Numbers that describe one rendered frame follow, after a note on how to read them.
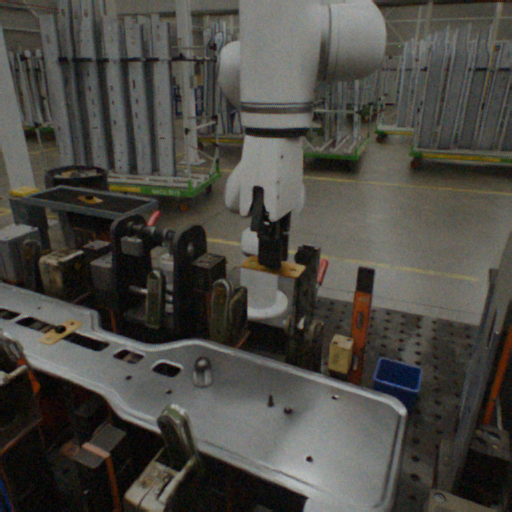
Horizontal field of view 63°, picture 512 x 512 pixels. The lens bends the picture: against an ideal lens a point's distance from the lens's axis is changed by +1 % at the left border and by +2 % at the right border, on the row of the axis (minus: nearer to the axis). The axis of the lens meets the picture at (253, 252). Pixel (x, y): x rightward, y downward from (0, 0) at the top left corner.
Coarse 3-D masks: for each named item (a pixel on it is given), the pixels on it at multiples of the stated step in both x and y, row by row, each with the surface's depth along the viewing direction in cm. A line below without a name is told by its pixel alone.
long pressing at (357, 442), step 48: (0, 288) 102; (96, 336) 84; (96, 384) 72; (144, 384) 71; (192, 384) 71; (240, 384) 71; (288, 384) 71; (336, 384) 71; (240, 432) 62; (288, 432) 62; (336, 432) 62; (384, 432) 62; (288, 480) 55; (336, 480) 55; (384, 480) 55
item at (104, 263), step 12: (96, 264) 97; (108, 264) 97; (96, 276) 98; (108, 276) 96; (96, 288) 100; (108, 288) 98; (96, 300) 102; (108, 300) 100; (108, 312) 103; (108, 324) 105; (120, 324) 103
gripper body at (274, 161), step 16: (304, 128) 50; (256, 144) 46; (272, 144) 46; (288, 144) 47; (256, 160) 47; (272, 160) 46; (288, 160) 48; (256, 176) 47; (272, 176) 47; (288, 176) 49; (240, 192) 49; (272, 192) 47; (288, 192) 50; (240, 208) 50; (272, 208) 48; (288, 208) 52
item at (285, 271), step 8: (256, 256) 59; (248, 264) 57; (256, 264) 57; (288, 264) 57; (296, 264) 57; (264, 272) 55; (272, 272) 55; (280, 272) 55; (288, 272) 55; (296, 272) 55
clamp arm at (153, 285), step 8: (152, 272) 87; (160, 272) 87; (152, 280) 87; (160, 280) 87; (152, 288) 87; (160, 288) 87; (152, 296) 88; (160, 296) 88; (152, 304) 89; (160, 304) 88; (152, 312) 89; (160, 312) 88; (152, 320) 89; (160, 320) 89
